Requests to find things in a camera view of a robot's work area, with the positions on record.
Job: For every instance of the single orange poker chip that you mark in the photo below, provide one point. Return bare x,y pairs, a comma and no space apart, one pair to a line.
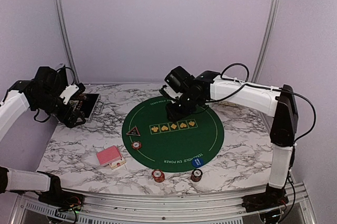
136,145

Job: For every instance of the round green poker mat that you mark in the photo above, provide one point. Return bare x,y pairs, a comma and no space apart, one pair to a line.
168,146

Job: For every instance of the right aluminium frame post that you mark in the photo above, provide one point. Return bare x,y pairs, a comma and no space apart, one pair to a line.
270,22

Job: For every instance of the red playing card deck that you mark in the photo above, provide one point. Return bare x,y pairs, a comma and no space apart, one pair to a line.
111,155

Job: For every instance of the triangular all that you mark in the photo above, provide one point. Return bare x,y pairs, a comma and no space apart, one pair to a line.
134,132

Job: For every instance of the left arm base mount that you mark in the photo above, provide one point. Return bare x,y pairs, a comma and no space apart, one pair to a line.
56,196

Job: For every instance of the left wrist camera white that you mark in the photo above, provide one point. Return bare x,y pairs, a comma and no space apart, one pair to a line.
68,92

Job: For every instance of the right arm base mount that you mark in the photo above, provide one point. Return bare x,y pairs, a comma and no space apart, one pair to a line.
272,197

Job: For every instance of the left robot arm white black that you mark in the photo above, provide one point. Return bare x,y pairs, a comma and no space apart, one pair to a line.
48,91

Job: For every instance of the aluminium frame post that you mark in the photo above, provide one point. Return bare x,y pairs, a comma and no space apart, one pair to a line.
65,38
270,22

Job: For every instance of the aluminium front rail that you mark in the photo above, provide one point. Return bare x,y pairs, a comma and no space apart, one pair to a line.
220,207

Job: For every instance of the left aluminium frame post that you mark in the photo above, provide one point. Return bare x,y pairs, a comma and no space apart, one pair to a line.
65,38

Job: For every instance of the aluminium poker case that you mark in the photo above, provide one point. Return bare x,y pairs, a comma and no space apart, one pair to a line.
89,104

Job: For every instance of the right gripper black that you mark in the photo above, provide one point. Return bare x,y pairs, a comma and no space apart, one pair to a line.
174,115

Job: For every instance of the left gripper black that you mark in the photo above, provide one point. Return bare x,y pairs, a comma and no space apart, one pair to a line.
69,122

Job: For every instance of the playing card box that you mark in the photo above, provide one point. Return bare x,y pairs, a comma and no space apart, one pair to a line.
117,164

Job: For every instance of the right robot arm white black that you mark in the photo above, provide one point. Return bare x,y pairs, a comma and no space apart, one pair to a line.
186,92

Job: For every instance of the orange poker chip stack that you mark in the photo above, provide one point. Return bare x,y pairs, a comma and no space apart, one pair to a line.
158,175

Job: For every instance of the blue small blind button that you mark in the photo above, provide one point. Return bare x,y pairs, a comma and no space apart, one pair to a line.
197,162

